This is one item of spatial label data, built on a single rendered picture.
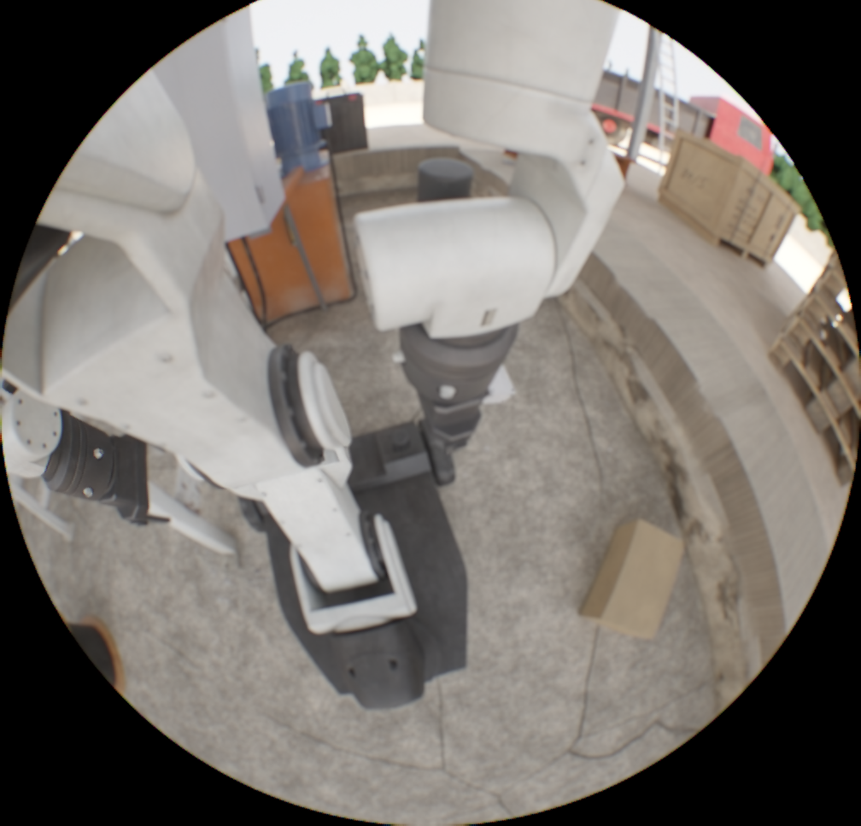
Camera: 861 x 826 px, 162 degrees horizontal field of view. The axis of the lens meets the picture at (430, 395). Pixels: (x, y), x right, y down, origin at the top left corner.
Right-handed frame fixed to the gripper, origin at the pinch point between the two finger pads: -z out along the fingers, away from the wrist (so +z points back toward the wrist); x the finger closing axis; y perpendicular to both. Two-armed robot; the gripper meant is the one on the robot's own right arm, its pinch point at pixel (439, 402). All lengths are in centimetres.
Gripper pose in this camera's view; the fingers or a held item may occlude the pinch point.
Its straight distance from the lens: 37.2
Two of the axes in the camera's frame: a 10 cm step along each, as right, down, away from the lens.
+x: -3.1, -8.8, 3.6
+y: -9.5, 2.7, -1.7
